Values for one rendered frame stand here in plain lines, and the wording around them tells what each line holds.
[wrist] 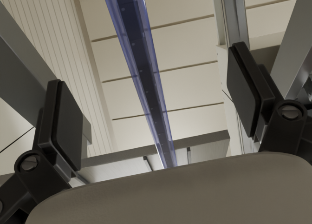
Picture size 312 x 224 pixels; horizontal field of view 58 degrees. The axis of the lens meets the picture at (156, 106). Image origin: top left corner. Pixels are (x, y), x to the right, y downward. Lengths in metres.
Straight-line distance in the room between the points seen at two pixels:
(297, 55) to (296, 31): 0.03
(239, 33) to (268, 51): 0.18
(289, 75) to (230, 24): 0.22
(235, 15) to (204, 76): 2.41
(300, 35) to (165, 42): 2.64
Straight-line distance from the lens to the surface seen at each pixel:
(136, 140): 3.34
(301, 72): 0.44
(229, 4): 0.63
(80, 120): 0.16
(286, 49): 0.46
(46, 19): 3.45
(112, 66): 3.15
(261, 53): 0.79
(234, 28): 0.63
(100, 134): 3.49
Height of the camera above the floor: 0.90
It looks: 15 degrees up
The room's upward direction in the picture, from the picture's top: 168 degrees clockwise
